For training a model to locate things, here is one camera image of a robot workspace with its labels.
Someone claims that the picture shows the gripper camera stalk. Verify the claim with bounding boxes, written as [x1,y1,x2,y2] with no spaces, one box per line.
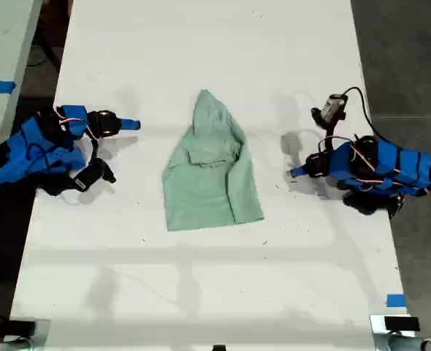
[321,123,339,149]
[89,135,101,162]

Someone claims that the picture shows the silver metal bracket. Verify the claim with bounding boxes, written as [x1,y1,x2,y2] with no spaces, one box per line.
[3,318,52,351]
[369,313,422,351]

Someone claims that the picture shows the arm red white wire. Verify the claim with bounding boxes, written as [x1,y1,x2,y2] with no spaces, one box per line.
[318,135,378,173]
[56,107,100,143]

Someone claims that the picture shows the short blue tape strip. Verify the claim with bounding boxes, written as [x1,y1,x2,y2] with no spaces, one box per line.
[386,293,408,309]

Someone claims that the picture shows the small black box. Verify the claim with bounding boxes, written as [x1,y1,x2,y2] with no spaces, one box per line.
[7,319,38,336]
[384,316,421,333]

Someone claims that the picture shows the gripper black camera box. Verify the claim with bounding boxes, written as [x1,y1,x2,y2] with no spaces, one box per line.
[309,94,348,129]
[73,158,118,193]

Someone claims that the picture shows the neighbouring white table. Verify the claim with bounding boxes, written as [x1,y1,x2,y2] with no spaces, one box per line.
[0,0,44,220]

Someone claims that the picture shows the gripper camera cable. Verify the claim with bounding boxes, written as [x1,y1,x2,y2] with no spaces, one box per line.
[339,86,388,142]

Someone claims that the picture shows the pale green T-shirt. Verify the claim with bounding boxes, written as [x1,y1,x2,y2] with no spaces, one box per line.
[161,89,266,232]

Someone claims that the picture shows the black floor cable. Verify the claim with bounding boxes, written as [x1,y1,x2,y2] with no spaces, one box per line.
[27,34,62,69]

